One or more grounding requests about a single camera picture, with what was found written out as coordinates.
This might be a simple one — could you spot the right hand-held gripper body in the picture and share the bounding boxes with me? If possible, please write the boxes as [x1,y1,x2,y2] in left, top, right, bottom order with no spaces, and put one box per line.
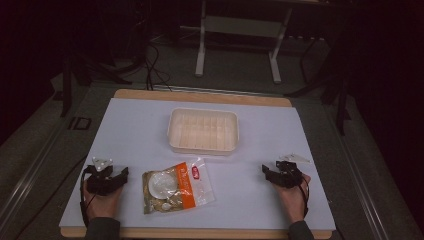
[273,152,312,190]

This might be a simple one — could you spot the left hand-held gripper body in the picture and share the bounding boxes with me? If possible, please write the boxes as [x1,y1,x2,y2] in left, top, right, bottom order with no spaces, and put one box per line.
[83,156,118,197]

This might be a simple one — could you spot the person's left hand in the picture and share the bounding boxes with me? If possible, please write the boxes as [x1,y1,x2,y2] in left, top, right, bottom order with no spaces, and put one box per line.
[82,179,124,222]

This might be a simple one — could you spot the person's right hand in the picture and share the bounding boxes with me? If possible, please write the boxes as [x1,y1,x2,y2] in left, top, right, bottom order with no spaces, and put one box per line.
[272,173,312,224]

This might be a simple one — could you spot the white table mat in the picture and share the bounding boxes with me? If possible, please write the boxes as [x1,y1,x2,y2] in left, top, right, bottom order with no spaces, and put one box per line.
[58,97,337,232]

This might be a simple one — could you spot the clear snack packet orange stripe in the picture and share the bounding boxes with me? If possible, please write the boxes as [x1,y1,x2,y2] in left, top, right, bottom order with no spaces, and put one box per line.
[141,157,216,215]

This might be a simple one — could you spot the cream plastic basket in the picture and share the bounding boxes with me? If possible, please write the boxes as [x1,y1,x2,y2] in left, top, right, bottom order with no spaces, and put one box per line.
[166,107,240,157]

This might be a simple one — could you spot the black metal stand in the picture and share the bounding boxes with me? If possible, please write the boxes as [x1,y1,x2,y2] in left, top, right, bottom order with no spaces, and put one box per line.
[284,33,355,136]

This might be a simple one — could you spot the black tripod stand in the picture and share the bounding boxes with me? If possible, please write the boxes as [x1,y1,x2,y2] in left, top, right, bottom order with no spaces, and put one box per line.
[59,33,148,118]

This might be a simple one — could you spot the white metal stand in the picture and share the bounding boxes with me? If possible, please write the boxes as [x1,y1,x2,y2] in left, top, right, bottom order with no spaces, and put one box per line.
[194,0,294,85]

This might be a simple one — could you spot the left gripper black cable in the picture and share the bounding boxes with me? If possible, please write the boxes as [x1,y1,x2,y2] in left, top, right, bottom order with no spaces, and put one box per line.
[79,165,98,229]

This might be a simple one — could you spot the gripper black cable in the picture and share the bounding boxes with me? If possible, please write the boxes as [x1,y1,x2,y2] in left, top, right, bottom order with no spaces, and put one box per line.
[79,165,98,229]
[298,176,310,218]

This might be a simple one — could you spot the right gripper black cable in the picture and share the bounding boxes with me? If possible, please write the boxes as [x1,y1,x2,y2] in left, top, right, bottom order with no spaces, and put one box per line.
[298,176,310,218]

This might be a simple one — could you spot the black floor bracket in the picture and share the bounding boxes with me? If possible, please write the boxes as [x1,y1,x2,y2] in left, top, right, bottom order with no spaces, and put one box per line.
[67,116,93,131]

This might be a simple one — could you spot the grey floor rail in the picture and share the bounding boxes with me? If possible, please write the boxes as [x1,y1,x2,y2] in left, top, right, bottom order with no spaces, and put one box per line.
[0,114,73,231]
[324,103,393,240]

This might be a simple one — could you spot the black floor cables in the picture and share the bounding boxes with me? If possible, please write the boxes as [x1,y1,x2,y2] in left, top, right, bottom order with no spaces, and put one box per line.
[143,41,174,93]

